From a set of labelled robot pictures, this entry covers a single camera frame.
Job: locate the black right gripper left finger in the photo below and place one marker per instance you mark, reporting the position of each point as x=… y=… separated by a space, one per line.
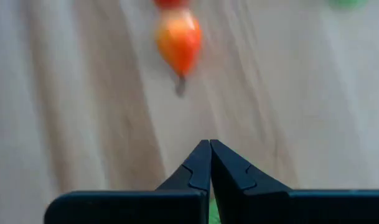
x=164 y=205

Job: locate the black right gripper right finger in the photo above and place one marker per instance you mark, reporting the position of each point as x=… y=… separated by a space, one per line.
x=270 y=205

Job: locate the small orange toy fruit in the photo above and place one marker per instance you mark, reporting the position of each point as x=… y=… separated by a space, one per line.
x=178 y=43

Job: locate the round green toy fruit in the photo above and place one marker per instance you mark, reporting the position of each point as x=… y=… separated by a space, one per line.
x=346 y=3

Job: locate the red toy strawberry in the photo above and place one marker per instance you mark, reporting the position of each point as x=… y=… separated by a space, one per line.
x=170 y=3

